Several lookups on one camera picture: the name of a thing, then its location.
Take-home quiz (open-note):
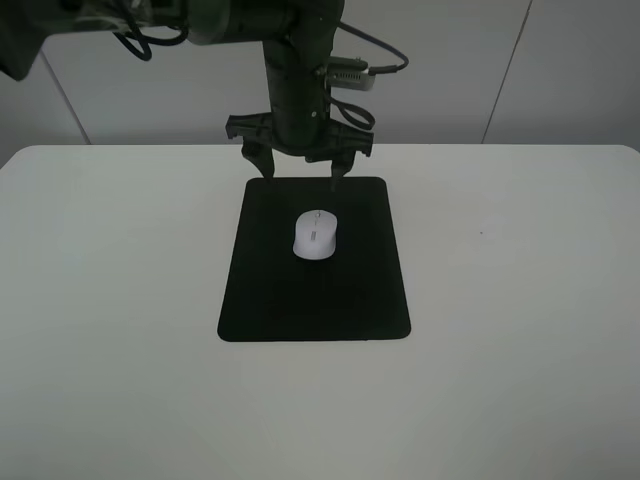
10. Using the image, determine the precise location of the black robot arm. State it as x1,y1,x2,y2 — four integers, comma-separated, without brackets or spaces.
1,1,375,183

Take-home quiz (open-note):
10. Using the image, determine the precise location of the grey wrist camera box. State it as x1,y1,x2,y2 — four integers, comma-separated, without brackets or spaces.
317,57,375,91

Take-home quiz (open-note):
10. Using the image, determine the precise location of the black mouse pad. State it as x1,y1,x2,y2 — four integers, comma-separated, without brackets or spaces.
217,177,411,342

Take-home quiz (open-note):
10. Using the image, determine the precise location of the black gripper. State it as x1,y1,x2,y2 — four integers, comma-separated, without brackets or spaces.
225,108,374,192

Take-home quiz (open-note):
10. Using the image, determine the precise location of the white computer mouse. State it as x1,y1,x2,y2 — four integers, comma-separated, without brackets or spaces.
293,210,338,261

